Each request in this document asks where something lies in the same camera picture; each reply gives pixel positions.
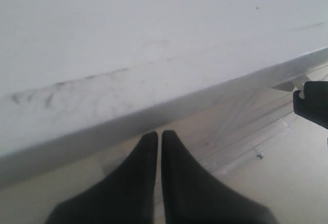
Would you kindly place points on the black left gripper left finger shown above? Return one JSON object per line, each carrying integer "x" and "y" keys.
{"x": 124, "y": 196}

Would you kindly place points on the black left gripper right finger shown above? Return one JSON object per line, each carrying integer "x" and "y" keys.
{"x": 192, "y": 195}

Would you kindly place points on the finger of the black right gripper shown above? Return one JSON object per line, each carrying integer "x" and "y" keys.
{"x": 313, "y": 106}

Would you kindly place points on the white plastic drawer cabinet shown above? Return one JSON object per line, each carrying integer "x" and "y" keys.
{"x": 83, "y": 80}

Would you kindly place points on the clear drawer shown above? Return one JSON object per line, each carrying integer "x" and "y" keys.
{"x": 258, "y": 125}

